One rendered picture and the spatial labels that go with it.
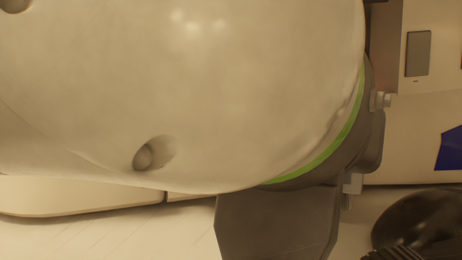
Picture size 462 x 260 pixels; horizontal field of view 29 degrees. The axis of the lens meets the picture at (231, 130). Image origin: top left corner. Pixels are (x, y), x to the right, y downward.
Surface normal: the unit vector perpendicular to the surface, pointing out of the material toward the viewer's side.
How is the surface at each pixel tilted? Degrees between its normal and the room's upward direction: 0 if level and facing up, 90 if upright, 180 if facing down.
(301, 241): 65
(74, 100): 100
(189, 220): 0
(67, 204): 90
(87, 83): 94
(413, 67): 90
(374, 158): 91
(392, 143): 81
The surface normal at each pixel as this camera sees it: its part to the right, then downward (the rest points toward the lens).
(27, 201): -0.06, 0.31
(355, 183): -0.25, -0.13
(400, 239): -0.58, -0.40
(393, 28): -0.94, 0.11
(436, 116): 0.22, -0.41
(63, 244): 0.00, -0.95
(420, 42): 0.33, 0.29
